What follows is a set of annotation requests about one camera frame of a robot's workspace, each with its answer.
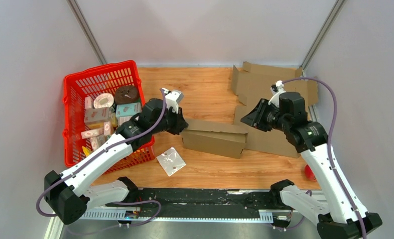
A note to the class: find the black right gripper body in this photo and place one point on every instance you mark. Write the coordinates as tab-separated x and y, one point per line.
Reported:
267	117

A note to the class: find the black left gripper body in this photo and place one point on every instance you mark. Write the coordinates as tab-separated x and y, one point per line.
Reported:
171	122

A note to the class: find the brown cardboard box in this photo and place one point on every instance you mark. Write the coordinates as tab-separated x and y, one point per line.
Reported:
216	138

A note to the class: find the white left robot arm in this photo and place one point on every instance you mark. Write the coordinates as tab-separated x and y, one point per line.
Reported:
94	165

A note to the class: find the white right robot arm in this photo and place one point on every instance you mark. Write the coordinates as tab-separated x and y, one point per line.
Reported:
344	216

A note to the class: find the teal snack box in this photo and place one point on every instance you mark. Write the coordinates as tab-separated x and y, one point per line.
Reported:
128	110

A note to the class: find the clear plastic bag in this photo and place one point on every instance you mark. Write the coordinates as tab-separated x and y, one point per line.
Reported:
171	161

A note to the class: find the brown round cake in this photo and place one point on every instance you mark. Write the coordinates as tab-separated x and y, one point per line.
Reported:
126	94

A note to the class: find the red apple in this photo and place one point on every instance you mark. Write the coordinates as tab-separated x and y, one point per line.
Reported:
309	174

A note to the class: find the pink white tape roll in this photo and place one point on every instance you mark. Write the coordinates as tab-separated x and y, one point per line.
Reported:
104	100

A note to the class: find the pink white carton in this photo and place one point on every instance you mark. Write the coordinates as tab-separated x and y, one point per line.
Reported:
95	118

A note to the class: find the red plastic basket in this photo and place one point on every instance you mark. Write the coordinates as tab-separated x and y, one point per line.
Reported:
80	90

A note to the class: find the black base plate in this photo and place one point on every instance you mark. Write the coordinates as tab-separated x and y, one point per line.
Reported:
208	203

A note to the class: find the aluminium front rail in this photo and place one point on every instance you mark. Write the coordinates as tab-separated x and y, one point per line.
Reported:
278	190

